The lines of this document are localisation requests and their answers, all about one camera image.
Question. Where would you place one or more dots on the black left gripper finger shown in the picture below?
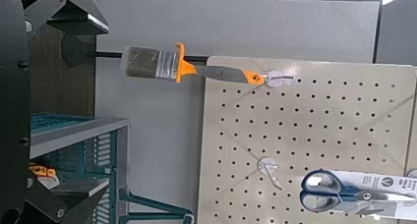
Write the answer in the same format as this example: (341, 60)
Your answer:
(75, 197)
(78, 11)

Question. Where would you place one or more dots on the teal plastic crate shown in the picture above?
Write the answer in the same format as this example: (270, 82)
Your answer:
(101, 148)

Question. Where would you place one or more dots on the black pegboard stand pole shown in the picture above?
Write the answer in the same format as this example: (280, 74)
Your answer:
(78, 50)

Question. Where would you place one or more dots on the white yellow packaged item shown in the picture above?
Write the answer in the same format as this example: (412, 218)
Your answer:
(42, 171)

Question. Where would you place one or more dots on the grey partition panel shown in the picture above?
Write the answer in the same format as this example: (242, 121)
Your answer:
(229, 27)

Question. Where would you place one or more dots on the white pegboard hook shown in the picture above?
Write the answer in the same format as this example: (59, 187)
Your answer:
(266, 165)
(273, 79)

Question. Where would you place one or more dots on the beige perforated pegboard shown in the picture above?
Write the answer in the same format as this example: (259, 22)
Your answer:
(327, 125)

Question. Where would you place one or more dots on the blue scissors on card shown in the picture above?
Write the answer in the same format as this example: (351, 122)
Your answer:
(350, 193)

